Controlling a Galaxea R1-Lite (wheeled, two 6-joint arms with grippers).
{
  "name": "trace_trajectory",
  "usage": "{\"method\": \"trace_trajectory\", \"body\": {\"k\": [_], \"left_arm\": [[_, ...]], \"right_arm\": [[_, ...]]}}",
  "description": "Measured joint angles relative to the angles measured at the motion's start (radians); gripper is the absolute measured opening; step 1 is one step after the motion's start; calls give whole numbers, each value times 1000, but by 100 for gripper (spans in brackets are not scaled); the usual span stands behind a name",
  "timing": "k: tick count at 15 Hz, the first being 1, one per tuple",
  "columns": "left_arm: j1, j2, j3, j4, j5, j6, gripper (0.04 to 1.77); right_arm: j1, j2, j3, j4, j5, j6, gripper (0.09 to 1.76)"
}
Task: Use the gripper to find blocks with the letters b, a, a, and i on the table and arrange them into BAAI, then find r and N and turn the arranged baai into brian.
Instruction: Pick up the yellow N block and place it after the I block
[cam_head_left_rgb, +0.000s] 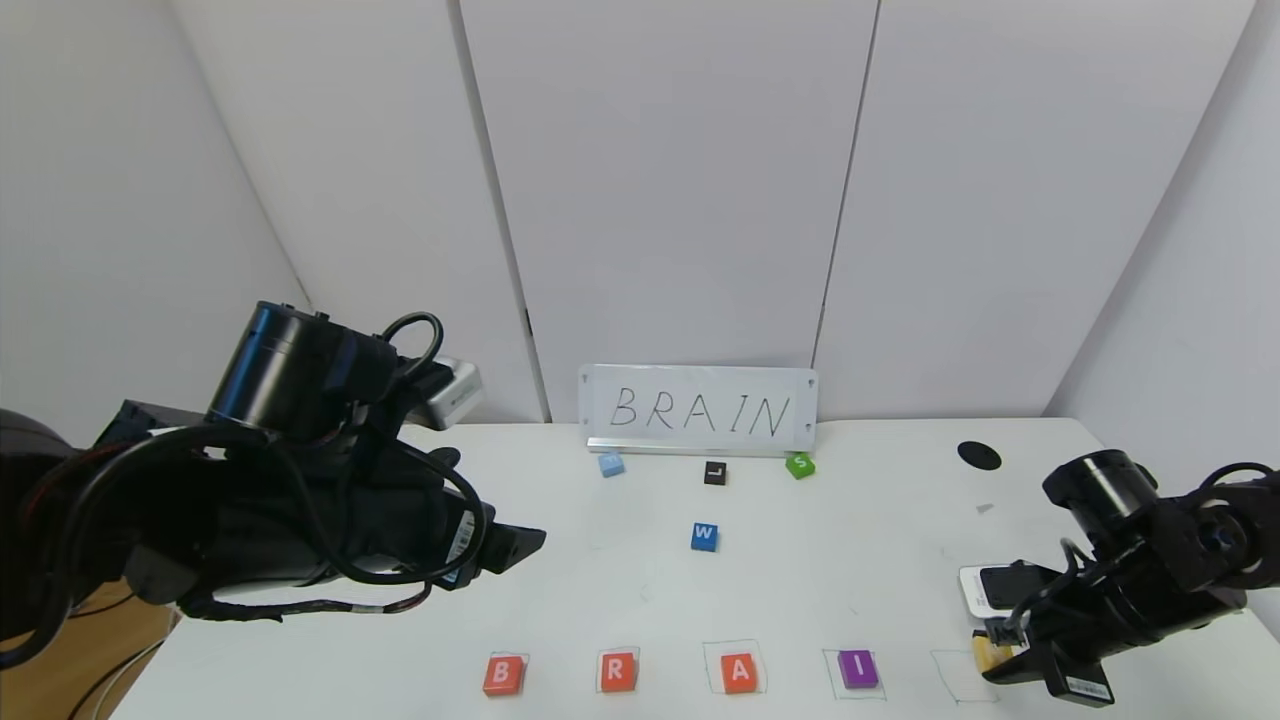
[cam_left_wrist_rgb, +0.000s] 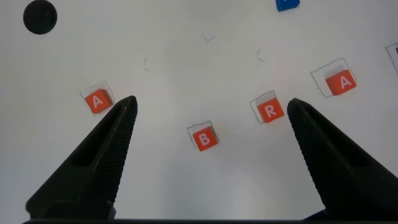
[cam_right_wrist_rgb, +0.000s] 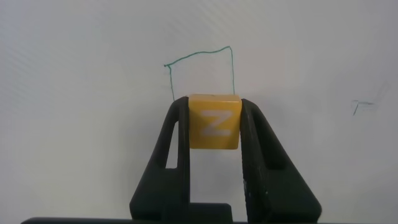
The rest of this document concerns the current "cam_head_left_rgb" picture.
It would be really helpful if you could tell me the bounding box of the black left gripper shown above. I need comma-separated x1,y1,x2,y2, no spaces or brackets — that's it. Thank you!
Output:
353,469,547,591

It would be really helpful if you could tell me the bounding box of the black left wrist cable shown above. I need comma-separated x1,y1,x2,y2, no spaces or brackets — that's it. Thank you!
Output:
20,312,491,623

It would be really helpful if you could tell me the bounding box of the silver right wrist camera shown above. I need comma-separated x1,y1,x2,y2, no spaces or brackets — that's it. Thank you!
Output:
959,562,1061,621

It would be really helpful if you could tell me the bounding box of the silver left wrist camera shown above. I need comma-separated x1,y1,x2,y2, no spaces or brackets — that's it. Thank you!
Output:
425,358,484,431

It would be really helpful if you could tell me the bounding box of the white BRAIN sign board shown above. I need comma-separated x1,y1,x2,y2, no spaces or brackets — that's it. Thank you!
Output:
579,364,820,456

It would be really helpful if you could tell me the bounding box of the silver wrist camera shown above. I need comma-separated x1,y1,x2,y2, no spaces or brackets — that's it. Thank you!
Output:
425,358,484,431
959,562,1061,621

